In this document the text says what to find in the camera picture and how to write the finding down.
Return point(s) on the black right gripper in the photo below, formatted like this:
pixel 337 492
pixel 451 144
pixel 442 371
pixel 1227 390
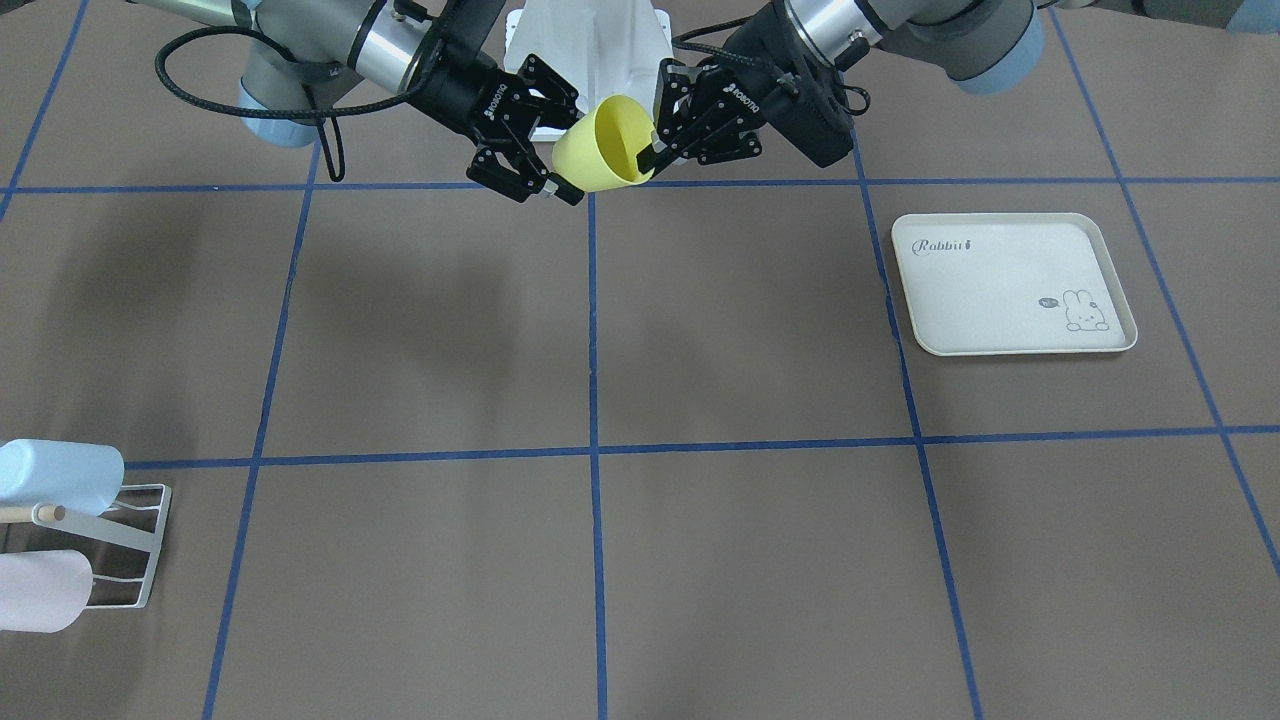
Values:
pixel 457 92

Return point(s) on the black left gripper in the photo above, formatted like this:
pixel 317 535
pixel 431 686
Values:
pixel 757 68

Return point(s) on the yellow plastic cup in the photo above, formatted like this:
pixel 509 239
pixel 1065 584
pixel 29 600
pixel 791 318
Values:
pixel 599 152

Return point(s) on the light blue plastic cup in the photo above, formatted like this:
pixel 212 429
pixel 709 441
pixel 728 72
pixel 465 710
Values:
pixel 80 477

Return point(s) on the pink plastic cup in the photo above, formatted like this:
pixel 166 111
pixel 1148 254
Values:
pixel 44 591

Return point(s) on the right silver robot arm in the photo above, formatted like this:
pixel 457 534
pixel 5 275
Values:
pixel 312 62

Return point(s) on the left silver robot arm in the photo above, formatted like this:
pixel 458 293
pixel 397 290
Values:
pixel 984 47

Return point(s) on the cream rabbit tray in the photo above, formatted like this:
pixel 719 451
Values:
pixel 991 284

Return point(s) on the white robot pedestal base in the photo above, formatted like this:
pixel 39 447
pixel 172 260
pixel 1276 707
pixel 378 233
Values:
pixel 602 48

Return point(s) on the white wire cup rack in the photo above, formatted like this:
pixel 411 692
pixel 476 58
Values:
pixel 123 543

